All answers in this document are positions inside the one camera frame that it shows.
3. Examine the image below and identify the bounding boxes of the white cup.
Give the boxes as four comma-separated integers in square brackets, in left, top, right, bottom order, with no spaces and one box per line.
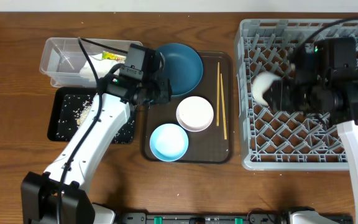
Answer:
[252,72,282,106]

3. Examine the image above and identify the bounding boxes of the white tissue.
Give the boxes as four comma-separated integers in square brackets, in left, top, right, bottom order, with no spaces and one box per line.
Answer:
[79,54,123,78]

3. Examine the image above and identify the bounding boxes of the yellow green snack wrapper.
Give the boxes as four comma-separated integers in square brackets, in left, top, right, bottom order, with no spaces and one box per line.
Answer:
[102,51,126,63]

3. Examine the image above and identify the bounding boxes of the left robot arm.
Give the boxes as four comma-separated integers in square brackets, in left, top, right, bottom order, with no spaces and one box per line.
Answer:
[21,44,172,223]

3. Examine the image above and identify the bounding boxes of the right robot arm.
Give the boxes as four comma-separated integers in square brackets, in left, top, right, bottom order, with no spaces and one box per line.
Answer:
[252,37,358,223]

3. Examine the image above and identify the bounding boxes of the grey dishwasher rack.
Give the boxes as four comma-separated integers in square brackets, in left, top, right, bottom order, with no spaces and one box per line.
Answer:
[234,19,358,170]

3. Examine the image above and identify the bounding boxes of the black waste tray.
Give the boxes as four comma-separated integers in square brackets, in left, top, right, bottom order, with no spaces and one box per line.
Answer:
[47,86,138,144]

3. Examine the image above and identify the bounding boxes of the dark blue plate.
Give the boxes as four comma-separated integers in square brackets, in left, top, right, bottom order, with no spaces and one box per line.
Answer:
[156,43,203,97]

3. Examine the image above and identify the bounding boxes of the light blue bowl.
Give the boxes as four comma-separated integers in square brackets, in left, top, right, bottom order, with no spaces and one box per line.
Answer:
[149,123,189,162]

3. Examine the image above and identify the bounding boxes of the left wooden chopstick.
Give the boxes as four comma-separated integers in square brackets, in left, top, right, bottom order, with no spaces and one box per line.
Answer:
[216,62,220,126]

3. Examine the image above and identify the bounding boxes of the wooden chopstick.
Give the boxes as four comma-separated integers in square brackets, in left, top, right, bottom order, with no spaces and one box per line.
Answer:
[216,62,220,126]
[220,73,227,140]

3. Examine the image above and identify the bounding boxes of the right wooden chopstick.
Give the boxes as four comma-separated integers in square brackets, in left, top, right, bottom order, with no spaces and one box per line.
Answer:
[220,73,227,140]

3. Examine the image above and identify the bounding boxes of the dark brown serving tray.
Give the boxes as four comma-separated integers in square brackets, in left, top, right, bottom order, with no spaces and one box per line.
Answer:
[141,51,234,164]

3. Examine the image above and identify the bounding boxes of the spilled rice grains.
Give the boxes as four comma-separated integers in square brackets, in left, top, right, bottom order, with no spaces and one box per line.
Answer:
[51,95,135,144]

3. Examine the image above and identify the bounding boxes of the clear plastic bin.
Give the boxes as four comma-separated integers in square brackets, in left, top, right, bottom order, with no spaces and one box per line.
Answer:
[40,37,142,88]

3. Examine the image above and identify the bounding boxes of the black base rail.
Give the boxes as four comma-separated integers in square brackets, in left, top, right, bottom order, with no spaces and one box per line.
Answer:
[114,213,276,224]

